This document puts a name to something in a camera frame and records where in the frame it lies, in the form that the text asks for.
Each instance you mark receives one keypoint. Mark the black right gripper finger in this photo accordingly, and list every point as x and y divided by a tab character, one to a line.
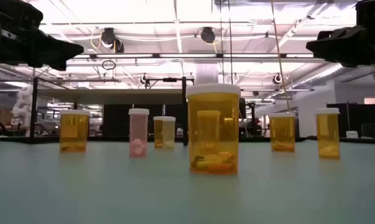
359	63
339	45

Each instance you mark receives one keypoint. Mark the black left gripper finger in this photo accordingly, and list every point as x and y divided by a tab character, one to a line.
55	64
53	49

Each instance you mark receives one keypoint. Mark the yellow medicine bottle white cap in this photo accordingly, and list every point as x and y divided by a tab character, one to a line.
327	133

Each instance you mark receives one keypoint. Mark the pink medicine bottle white cap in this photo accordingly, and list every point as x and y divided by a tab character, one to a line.
138	133

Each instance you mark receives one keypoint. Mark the pale green medicine bottle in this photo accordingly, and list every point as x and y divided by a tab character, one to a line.
169	133

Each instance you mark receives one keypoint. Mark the amber bottle with mixed capsules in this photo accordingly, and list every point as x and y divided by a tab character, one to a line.
230	140

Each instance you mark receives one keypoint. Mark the white robot figure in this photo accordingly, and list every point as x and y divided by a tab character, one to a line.
22	105

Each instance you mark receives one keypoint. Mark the black office partition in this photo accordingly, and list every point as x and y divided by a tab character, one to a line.
355	118

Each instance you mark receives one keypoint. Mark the small white container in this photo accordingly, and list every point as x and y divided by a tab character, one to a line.
352	134

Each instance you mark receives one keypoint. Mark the black computer monitor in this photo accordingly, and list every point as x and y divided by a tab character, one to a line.
243	109

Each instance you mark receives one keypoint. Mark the black metal shelf frame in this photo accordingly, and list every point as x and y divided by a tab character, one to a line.
34	109

